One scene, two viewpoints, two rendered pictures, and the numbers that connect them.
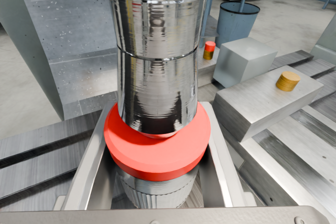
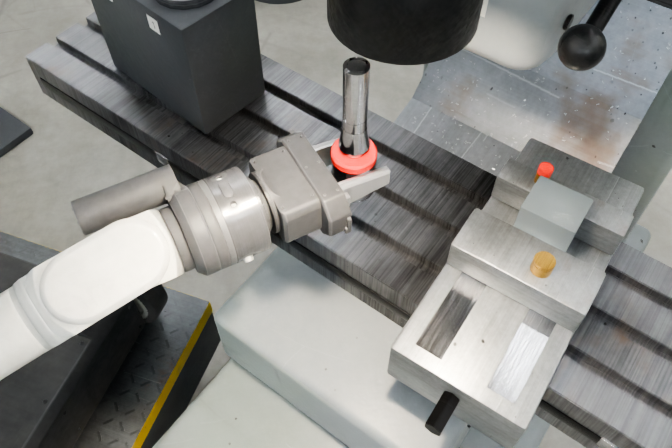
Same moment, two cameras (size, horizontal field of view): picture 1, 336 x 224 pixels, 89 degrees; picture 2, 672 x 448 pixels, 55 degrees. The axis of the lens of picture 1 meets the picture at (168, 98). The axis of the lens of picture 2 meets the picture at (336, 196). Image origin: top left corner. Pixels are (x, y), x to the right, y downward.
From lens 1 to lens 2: 60 cm
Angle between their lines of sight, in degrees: 43
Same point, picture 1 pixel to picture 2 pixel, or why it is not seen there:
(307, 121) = (534, 329)
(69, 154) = not seen: hidden behind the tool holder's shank
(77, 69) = (464, 68)
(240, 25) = not seen: outside the picture
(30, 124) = (409, 69)
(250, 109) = (469, 240)
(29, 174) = (322, 138)
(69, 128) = (381, 130)
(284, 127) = (501, 303)
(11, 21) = not seen: outside the picture
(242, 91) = (496, 229)
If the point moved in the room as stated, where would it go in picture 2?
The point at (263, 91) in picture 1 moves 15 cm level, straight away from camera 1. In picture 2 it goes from (511, 249) to (659, 272)
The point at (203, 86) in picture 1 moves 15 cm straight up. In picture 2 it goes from (511, 208) to (543, 119)
